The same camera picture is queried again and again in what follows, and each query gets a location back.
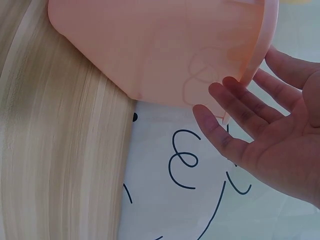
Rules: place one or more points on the person's right hand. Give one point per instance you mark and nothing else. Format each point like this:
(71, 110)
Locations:
(287, 145)

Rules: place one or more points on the pink plastic basin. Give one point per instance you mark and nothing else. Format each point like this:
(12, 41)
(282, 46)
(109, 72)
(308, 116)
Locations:
(150, 50)

